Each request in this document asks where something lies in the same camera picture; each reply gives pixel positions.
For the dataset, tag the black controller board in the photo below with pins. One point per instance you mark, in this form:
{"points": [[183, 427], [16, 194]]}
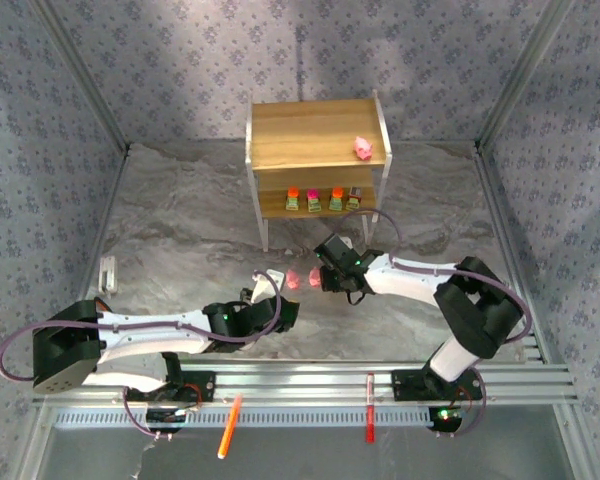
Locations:
{"points": [[445, 420], [165, 416]]}

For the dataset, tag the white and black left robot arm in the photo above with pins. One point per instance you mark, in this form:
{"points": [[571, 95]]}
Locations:
{"points": [[155, 340]]}

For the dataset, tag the brown and yellow toy box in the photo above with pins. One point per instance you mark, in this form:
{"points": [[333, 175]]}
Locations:
{"points": [[355, 199]]}

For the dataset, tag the grey metal front panel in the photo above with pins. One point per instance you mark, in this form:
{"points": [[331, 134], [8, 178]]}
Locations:
{"points": [[305, 460]]}

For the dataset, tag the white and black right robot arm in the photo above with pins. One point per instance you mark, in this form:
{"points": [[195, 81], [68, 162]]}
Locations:
{"points": [[405, 282]]}

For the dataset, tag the orange capped toy bottle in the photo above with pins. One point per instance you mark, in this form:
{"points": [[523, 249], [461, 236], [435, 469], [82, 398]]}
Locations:
{"points": [[292, 199], [336, 199]]}

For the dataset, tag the aluminium mounting rail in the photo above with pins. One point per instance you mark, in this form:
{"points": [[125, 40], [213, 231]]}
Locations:
{"points": [[330, 380]]}

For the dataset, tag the pink capped toy bottle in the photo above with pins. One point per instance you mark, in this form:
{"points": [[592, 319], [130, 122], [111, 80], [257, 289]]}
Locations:
{"points": [[313, 200]]}

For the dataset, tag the wooden shelf with white frame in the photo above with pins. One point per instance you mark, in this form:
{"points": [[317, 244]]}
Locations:
{"points": [[305, 135]]}

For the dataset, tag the pink plastic pig toy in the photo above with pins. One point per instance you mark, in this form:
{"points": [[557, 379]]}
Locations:
{"points": [[313, 277], [364, 148], [293, 278]]}

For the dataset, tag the orange marker pen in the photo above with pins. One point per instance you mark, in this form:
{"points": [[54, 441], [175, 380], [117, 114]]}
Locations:
{"points": [[230, 425]]}

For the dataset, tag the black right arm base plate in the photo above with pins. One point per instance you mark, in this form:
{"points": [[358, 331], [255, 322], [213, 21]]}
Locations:
{"points": [[405, 385]]}

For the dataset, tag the aluminium frame side rail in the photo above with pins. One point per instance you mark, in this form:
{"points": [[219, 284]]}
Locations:
{"points": [[500, 225], [104, 225]]}

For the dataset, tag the red marker pen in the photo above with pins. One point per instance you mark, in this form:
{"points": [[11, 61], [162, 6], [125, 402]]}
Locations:
{"points": [[370, 410]]}

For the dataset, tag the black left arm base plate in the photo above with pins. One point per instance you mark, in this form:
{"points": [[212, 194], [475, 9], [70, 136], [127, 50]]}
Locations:
{"points": [[205, 385]]}

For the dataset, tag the aluminium frame post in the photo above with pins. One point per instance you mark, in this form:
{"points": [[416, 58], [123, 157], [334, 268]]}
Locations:
{"points": [[522, 75], [85, 75]]}

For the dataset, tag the white plastic bracket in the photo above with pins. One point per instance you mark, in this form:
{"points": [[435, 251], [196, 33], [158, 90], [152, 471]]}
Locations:
{"points": [[107, 275]]}

